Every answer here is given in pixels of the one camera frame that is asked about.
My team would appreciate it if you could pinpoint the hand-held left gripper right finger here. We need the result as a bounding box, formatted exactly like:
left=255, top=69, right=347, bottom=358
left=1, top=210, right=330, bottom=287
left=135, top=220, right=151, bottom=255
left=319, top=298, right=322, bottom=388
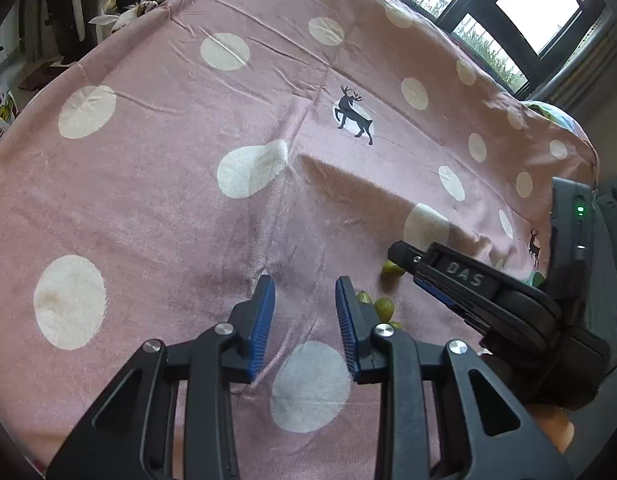
left=335, top=275, right=574, bottom=480

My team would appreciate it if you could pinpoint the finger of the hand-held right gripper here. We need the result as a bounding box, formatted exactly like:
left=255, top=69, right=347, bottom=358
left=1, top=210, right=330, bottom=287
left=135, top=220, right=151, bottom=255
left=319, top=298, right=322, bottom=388
left=417, top=280, right=494, bottom=336
left=389, top=240, right=447, bottom=282

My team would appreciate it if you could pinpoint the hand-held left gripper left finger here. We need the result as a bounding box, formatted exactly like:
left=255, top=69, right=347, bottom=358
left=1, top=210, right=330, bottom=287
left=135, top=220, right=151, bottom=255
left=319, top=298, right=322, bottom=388
left=47, top=275, right=276, bottom=480

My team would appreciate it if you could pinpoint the person's right hand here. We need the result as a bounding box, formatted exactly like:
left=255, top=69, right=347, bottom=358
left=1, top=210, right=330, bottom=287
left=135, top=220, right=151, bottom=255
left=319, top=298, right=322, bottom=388
left=531, top=400, right=575, bottom=455

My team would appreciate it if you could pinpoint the grey sofa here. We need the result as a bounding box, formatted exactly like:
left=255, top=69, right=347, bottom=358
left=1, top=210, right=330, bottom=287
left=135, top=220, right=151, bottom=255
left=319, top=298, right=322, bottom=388
left=593, top=172, right=617, bottom=401

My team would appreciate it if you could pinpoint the pink polka-dot deer tablecloth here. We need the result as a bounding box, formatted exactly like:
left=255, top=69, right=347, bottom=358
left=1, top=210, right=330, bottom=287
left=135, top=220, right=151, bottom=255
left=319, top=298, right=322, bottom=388
left=0, top=0, right=599, bottom=466

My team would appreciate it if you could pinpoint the teal patterned cloth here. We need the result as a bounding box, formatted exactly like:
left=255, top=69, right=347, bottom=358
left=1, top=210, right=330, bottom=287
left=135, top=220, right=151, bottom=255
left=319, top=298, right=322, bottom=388
left=521, top=101, right=579, bottom=133

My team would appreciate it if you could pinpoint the grey curtain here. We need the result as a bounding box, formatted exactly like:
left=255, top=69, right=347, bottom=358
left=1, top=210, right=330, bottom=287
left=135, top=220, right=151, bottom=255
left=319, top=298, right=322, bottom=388
left=526, top=10, right=617, bottom=121

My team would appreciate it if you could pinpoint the black-framed window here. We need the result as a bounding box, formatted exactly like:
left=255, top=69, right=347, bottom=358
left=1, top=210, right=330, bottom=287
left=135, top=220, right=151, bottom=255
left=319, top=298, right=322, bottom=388
left=339, top=0, right=614, bottom=96

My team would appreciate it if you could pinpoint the colourful plastic bag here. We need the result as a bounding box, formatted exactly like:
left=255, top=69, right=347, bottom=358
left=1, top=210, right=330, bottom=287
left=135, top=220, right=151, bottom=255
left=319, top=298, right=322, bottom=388
left=0, top=85, right=16, bottom=148

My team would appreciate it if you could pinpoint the white cylinder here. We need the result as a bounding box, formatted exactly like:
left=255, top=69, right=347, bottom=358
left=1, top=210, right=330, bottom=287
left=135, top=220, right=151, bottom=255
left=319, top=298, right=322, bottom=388
left=68, top=0, right=86, bottom=43

